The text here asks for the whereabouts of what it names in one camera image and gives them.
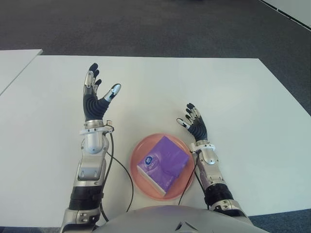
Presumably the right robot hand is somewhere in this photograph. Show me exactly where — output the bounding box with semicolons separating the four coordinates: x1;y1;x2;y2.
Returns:
176;102;208;142

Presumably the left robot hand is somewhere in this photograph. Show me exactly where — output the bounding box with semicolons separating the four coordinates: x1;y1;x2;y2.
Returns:
82;63;122;122

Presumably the purple tissue paper pack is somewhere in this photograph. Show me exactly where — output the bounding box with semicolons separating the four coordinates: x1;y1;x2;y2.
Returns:
136;135;190;196

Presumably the pink round plate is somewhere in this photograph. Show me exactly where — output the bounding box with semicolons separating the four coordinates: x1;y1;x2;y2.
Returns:
129;132;195;200

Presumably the white neighbouring table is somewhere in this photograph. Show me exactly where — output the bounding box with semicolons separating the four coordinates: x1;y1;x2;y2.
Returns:
0;49;43;97

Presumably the grey robot torso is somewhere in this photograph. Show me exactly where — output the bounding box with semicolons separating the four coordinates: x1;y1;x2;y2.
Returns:
96;205;263;233

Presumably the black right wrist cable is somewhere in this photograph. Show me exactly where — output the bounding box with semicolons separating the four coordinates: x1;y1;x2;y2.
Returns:
178;150;202;206

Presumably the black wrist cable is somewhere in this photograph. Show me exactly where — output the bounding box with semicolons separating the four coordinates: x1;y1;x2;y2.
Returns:
99;125;135;223
178;150;202;206

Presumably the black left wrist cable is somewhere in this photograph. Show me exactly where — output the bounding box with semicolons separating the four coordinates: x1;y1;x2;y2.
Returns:
99;125;135;223

